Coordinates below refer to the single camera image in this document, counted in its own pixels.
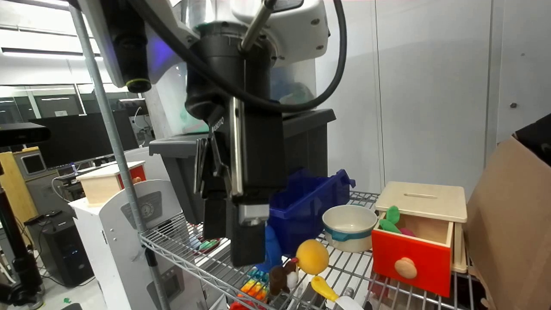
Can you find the yellow handled toy knife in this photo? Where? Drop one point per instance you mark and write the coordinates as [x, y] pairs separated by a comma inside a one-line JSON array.
[[324, 290]]

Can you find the rainbow stacking toy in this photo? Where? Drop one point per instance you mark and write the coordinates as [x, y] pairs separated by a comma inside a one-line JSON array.
[[252, 295]]

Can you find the cardboard box with writing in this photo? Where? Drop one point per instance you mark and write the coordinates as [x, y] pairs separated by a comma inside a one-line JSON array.
[[509, 232]]

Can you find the purple plushy with green leaves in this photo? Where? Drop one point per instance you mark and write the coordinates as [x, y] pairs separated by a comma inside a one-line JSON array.
[[392, 221]]

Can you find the wooden box red drawer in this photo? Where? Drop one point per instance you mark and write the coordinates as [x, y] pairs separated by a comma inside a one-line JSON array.
[[436, 216]]

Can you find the white ceramic bowl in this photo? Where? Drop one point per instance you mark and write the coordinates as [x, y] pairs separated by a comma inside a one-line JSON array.
[[348, 228]]

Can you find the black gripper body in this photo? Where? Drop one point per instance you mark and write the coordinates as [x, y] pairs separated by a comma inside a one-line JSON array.
[[240, 171]]

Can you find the blue plastic bin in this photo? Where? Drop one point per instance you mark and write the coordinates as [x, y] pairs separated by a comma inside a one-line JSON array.
[[297, 213]]

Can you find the large grey storage tote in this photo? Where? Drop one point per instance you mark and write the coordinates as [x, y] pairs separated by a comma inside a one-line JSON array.
[[266, 158]]

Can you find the yellow toy ball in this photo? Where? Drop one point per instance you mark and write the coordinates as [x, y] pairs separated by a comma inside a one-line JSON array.
[[312, 257]]

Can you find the brown plush toy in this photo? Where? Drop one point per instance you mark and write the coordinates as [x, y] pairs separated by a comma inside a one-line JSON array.
[[283, 278]]

